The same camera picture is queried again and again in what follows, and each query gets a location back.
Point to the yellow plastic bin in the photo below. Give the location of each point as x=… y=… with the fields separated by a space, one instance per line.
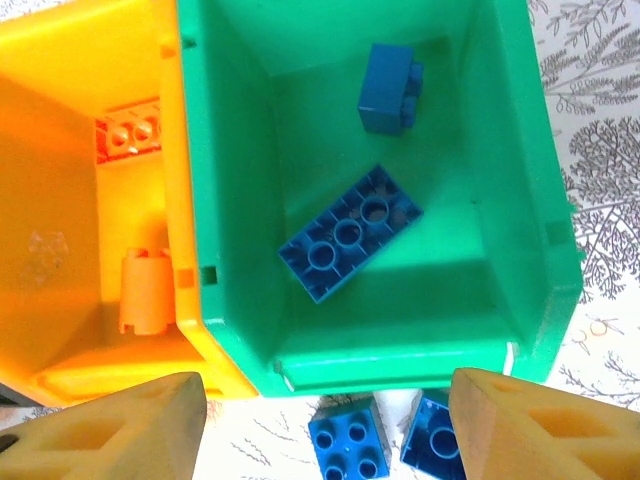
x=50 y=150

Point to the long orange lego brick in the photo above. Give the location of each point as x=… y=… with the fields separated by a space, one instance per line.
x=125 y=135

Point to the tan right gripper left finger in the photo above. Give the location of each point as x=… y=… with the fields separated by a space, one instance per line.
x=100 y=445

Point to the green plastic bin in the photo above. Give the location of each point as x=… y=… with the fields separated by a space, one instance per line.
x=450 y=280

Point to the long blue lego brick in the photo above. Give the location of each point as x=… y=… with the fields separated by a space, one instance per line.
x=300 y=252

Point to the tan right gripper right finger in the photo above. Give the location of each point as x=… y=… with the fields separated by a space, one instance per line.
x=550 y=440

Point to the floral table cover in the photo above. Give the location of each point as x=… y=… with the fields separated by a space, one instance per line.
x=600 y=150

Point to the yellow round lego brick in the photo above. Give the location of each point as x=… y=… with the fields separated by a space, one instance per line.
x=147 y=295

